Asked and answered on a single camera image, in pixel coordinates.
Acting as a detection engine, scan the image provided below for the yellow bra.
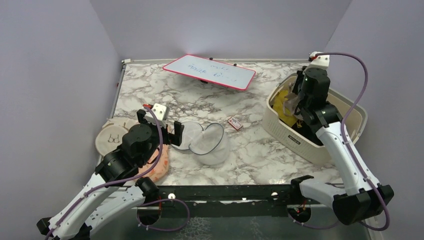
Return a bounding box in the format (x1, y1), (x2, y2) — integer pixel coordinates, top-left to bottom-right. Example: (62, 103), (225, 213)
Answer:
(272, 90), (298, 128)

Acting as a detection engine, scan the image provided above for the white mesh laundry bag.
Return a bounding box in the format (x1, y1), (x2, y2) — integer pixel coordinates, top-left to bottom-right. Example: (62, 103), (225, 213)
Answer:
(173, 121), (230, 166)

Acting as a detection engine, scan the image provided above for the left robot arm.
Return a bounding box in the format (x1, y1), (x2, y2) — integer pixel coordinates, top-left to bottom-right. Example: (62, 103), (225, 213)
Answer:
(36, 105), (185, 240)

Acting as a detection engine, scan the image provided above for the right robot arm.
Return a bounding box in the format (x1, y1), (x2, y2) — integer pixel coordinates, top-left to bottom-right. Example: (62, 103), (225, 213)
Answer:
(288, 67), (394, 225)

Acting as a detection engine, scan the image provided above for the pink floral laundry bag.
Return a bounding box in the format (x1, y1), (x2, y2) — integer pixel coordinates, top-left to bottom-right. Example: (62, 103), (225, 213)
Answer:
(138, 144), (170, 182)

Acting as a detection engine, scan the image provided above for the beige round bra bag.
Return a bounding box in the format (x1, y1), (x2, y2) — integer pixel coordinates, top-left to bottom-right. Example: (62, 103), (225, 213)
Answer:
(94, 117), (138, 157)

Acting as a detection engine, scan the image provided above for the cream laundry basket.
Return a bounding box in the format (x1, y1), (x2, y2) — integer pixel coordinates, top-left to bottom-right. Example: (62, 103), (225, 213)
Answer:
(262, 73), (368, 166)

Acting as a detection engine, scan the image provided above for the small red card box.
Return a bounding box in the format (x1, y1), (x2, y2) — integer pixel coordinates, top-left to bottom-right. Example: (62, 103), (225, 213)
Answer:
(227, 116), (243, 131)

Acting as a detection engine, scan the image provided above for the red framed whiteboard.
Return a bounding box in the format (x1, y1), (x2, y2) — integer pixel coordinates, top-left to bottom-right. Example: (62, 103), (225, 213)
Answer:
(162, 54), (256, 91)

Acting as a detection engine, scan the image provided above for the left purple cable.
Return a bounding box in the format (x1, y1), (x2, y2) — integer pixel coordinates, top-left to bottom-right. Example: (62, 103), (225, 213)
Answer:
(44, 105), (164, 240)

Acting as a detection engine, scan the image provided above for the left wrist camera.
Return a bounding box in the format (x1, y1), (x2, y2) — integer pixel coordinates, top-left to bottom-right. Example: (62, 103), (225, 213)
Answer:
(152, 103), (170, 128)

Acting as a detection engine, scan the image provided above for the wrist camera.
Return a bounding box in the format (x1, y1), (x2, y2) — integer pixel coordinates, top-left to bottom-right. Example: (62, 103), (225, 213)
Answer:
(306, 51), (330, 70)
(152, 103), (170, 128)

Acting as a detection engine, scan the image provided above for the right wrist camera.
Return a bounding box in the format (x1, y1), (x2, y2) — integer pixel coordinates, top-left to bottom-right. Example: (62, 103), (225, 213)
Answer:
(306, 51), (330, 70)

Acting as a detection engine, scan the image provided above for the black front mounting rail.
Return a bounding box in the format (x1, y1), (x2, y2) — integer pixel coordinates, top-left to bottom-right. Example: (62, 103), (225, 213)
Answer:
(137, 184), (317, 218)

